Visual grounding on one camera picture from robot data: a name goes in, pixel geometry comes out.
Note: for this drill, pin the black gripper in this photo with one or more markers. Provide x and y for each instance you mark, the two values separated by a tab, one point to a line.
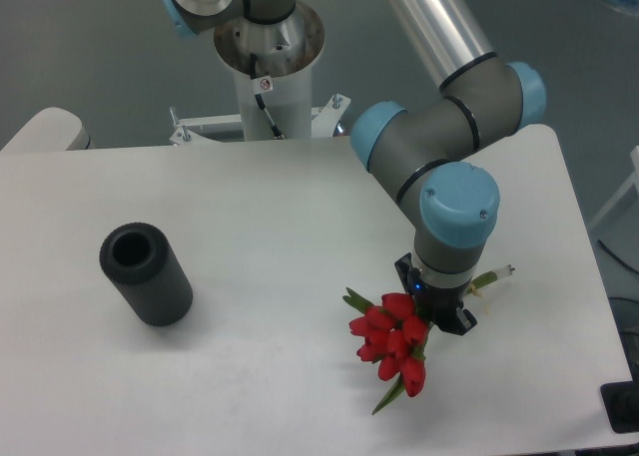
442	307

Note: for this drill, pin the red tulip bouquet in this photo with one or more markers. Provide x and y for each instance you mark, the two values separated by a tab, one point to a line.
395	334

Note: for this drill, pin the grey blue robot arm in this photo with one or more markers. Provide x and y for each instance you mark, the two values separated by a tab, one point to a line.
420	159

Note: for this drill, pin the black box at table edge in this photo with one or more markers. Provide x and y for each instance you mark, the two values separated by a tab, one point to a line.
621	405

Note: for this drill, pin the black ribbed cylindrical vase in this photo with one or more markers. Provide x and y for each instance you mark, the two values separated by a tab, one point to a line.
138	259

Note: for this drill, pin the white rounded side table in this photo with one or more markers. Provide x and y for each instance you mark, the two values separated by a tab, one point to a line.
51	130

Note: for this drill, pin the white metal mounting bracket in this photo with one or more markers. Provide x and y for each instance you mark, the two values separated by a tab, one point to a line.
326	122

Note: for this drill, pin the white frame at right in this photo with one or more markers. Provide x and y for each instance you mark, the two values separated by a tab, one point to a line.
622	199

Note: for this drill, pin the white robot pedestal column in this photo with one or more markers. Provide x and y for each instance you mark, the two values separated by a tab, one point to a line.
272	70

